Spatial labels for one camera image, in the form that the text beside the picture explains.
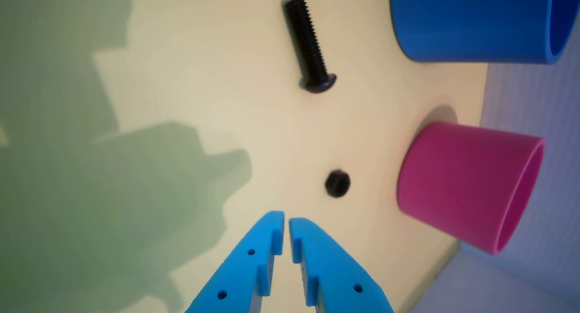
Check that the blue round cup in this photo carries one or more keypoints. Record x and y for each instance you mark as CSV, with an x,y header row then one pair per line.
x,y
471,23

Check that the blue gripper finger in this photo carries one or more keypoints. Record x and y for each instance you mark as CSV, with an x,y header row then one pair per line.
x,y
235,276
335,276

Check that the pink round cup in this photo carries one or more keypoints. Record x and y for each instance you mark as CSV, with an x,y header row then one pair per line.
x,y
462,181

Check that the yellow paper sheet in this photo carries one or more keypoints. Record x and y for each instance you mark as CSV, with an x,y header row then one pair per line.
x,y
204,77

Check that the black bolt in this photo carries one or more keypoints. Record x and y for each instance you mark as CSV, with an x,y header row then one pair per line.
x,y
308,43

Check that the black hex nut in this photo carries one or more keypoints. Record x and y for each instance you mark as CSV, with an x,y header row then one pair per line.
x,y
337,183

